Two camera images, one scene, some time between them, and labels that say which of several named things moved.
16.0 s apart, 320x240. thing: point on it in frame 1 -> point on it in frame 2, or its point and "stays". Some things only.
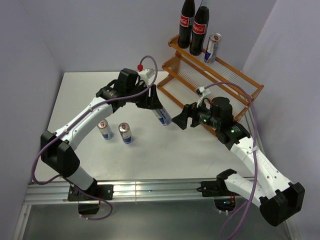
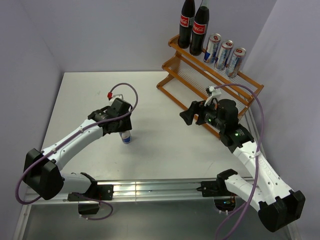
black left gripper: x=152 y=101 -> x=126 y=125
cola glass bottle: x=199 y=28 stays
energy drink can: x=210 y=54 stays
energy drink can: x=163 y=115 -> x=223 y=54
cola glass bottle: x=187 y=19 stays
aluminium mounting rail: x=34 y=193 stays
